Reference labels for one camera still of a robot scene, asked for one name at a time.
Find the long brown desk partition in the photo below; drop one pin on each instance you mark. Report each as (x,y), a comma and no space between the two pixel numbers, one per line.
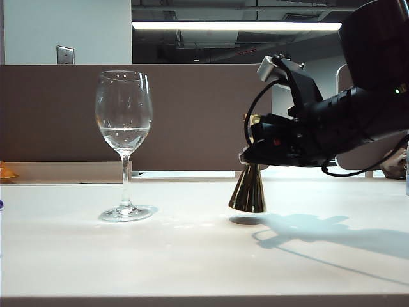
(191,121)

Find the metal wall switch plate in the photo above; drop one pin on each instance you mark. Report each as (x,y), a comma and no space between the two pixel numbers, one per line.
(65,55)

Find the black camera bracket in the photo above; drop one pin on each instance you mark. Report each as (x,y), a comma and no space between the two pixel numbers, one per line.
(303,86)

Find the orange object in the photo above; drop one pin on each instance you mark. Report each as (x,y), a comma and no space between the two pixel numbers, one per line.
(6,172)

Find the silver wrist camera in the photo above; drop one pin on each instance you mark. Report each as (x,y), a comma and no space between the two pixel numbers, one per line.
(268,68)

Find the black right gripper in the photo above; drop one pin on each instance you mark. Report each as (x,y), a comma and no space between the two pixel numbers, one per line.
(314,128)

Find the beige partition foot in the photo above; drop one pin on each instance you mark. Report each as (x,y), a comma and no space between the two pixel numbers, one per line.
(237,174)
(369,174)

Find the brown lumpy object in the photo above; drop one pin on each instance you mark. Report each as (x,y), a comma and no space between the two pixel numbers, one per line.
(394,166)

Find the clear wine glass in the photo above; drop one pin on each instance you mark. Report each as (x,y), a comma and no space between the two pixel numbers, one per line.
(123,137)

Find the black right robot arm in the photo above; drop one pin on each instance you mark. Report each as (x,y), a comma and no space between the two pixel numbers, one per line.
(374,48)

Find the gold metal jigger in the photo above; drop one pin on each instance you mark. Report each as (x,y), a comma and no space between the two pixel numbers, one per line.
(247,195)

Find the long ceiling strip light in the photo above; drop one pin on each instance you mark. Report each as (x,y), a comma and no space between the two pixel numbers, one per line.
(223,26)

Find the red ceiling sign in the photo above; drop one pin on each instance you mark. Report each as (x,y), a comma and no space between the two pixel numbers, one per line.
(246,51)

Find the grey ceiling duct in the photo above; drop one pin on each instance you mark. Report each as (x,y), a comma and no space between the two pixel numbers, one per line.
(207,40)

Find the clear plastic bottle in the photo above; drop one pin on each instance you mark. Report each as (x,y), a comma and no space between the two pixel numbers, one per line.
(407,179)

